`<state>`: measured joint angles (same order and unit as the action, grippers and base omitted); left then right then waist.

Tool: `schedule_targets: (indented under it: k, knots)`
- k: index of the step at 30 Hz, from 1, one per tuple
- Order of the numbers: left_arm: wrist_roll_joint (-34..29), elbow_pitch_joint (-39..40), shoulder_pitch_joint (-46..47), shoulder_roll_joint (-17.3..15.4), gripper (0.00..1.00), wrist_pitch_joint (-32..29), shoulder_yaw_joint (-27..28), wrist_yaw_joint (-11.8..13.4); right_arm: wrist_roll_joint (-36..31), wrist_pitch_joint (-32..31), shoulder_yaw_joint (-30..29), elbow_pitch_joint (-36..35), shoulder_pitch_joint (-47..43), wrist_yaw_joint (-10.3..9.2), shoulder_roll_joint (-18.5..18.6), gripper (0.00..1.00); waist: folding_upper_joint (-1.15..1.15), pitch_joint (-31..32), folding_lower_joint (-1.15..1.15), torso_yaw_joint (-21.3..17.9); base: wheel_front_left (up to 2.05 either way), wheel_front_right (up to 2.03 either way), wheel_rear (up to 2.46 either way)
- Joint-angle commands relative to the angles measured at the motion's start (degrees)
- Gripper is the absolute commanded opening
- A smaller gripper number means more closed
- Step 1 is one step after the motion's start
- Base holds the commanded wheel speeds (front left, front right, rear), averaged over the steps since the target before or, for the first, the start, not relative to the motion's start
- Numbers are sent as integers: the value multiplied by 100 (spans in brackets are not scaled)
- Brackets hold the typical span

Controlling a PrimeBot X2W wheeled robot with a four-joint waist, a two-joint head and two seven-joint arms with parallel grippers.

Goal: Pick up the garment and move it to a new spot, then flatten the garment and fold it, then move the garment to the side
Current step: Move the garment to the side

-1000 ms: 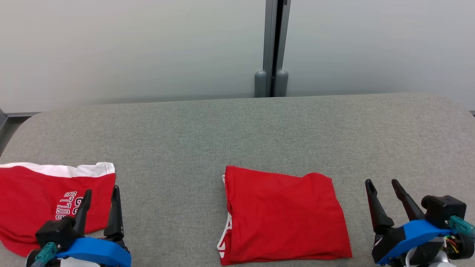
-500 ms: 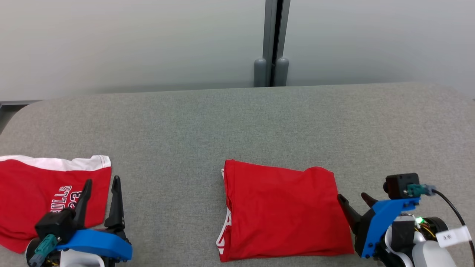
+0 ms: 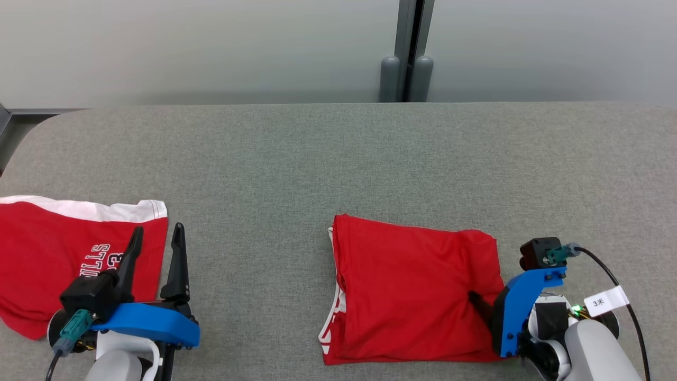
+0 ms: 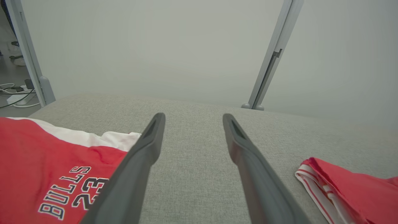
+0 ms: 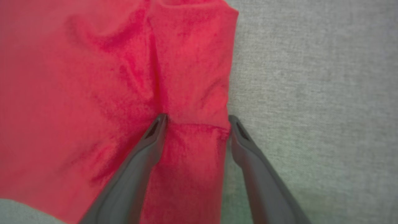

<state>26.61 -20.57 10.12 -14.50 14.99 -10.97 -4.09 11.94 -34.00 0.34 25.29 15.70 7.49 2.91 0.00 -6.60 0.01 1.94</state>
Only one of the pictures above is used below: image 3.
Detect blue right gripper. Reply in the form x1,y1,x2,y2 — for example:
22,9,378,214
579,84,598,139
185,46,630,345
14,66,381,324
468,266,568,358

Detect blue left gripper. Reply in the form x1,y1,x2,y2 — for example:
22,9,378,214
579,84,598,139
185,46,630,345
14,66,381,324
90,222,200,381

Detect red Bulls jersey white sleeves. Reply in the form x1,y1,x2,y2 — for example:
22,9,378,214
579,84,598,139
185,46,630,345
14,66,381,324
318,213,506,366

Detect red Bulls shorts white band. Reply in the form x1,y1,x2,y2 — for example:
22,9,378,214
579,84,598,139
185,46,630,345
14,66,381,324
0,195,169,340

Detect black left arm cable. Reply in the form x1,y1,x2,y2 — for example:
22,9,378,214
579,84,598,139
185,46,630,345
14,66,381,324
45,310,98,381

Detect white right cable label tag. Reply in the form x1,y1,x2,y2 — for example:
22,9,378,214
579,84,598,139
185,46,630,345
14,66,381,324
583,286,631,318

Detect grey rounded post foot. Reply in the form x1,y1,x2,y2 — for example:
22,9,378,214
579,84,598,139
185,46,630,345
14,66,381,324
413,55,434,102
380,56,401,103

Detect grey aluminium partition post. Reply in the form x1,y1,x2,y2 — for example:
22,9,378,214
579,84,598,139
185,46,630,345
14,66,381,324
394,0,435,102

